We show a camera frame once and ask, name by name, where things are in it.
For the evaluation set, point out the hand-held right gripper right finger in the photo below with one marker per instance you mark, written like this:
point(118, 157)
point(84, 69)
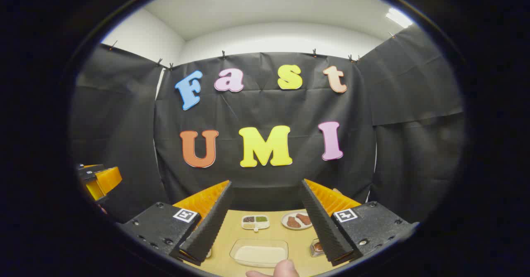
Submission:
point(325, 227)

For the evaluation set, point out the brown meat piece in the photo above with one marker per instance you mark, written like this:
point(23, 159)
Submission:
point(303, 219)
point(293, 222)

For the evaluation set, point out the black backdrop cloth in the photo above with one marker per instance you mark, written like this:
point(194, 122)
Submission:
point(256, 111)

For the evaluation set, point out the divided white grain dish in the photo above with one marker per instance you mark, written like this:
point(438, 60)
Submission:
point(255, 222)

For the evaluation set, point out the round white plate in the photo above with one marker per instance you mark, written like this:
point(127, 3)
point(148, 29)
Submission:
point(290, 227)

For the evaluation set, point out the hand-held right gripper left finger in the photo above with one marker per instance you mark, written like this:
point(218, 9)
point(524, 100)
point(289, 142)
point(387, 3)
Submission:
point(211, 227)

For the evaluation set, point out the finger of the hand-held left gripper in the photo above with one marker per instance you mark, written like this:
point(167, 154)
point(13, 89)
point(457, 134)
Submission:
point(108, 179)

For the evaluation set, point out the small ceiling light panel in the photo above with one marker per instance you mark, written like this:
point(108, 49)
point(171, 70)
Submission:
point(398, 18)

